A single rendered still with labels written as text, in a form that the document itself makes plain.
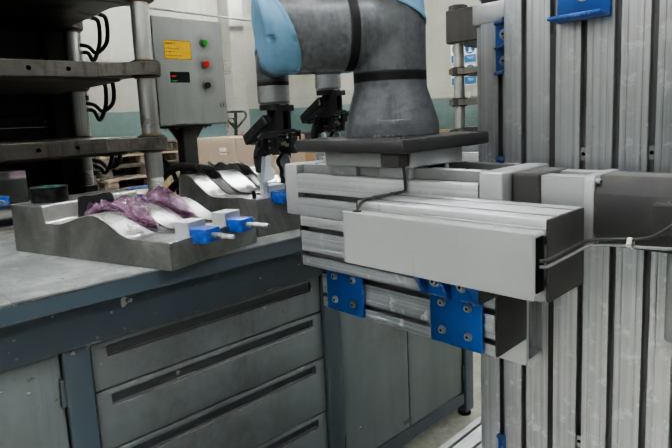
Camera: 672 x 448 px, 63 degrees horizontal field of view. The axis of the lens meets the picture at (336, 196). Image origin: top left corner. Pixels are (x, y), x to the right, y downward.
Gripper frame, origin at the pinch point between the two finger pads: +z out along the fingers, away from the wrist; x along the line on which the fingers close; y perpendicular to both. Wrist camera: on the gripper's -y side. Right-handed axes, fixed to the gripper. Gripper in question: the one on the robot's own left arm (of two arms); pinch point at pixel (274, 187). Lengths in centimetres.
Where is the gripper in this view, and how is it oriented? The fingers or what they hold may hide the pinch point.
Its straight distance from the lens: 136.0
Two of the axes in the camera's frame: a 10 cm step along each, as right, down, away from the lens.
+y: 6.9, 0.7, -7.2
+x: 7.3, -1.3, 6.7
